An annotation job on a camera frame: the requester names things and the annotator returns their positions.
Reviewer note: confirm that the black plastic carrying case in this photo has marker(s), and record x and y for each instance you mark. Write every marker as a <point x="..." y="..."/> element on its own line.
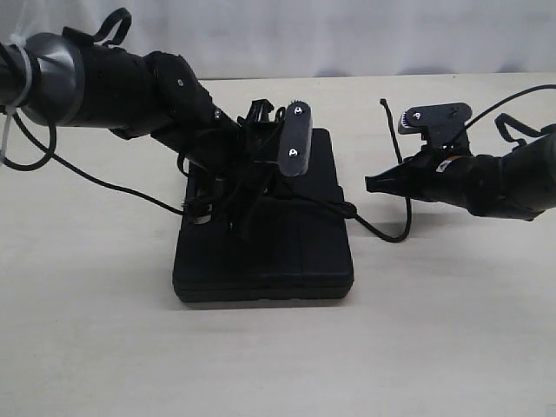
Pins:
<point x="297" y="246"/>

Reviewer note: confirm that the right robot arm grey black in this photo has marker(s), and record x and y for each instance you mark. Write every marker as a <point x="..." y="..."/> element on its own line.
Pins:
<point x="519" y="185"/>

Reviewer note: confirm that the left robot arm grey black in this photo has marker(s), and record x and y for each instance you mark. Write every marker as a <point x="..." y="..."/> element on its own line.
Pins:
<point x="81" y="80"/>

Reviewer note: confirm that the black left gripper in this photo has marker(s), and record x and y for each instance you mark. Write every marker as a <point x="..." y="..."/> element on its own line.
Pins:
<point x="252" y="145"/>

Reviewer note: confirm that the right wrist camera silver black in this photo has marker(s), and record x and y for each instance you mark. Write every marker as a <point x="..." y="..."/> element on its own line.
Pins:
<point x="441" y="126"/>

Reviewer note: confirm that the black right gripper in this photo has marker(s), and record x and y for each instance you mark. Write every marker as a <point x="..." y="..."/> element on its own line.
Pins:
<point x="430" y="176"/>

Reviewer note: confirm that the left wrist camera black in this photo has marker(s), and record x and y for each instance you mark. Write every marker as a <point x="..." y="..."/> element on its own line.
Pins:
<point x="295" y="140"/>

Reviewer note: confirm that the white backdrop curtain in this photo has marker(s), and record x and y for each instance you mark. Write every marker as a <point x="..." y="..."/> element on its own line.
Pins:
<point x="271" y="39"/>

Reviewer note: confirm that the white zip tie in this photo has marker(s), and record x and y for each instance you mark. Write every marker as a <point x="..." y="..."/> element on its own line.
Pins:
<point x="23" y="75"/>

